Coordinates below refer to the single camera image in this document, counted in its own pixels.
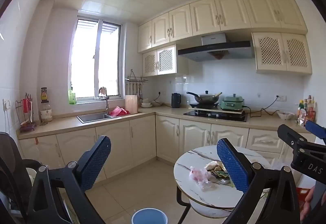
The green electric cooker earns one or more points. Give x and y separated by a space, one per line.
231 104

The metal faucet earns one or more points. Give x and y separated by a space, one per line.
107 104

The purple dish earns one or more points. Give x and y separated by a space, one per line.
28 127

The pink scrubber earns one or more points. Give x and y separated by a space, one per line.
103 90

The black glass cooktop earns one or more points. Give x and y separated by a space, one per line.
216 116

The cream wall cabinet row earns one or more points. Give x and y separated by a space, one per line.
229 13

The wok with lid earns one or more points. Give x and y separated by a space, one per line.
203 98

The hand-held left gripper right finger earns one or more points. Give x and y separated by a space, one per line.
233 165

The stack of white bowls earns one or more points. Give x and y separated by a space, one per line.
146 104

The red plastic basket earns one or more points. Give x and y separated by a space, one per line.
118 111

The dark green gold-edged packet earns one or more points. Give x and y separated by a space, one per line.
220 175

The large lattice-door cabinet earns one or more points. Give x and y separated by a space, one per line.
280 53

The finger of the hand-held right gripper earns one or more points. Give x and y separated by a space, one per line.
287 133
315 128

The blue trash bin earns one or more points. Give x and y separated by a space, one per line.
150 217

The small lattice-door cabinet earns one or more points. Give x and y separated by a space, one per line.
165 60

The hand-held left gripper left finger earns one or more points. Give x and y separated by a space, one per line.
98 160

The black range hood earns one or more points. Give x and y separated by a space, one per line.
216 48

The red crate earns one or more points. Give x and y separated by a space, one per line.
301 196

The round marble table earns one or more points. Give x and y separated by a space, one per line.
193 160

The group of condiment bottles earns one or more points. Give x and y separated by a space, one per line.
305 111

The white bowl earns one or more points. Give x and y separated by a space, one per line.
285 115

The white rice bag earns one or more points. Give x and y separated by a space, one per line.
276 162

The wall utensil rack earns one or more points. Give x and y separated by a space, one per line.
132 81

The stainless steel sink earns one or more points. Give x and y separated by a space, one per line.
91 117

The sliding window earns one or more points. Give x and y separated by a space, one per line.
84 60

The large clear jar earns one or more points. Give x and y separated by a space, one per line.
46 114

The orange tape strip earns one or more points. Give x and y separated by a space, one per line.
36 140

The black electric kettle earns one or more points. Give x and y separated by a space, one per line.
175 100

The person's right hand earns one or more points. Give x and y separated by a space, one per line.
308 201

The brown crumbly lump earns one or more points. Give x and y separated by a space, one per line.
217 168

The wooden cutting board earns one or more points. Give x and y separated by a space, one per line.
131 104

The yellow label sauce bottle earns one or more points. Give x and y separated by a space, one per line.
44 96

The pink clear plastic bag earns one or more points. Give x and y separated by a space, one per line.
200 174

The green dish soap bottle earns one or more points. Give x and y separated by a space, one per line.
72 97

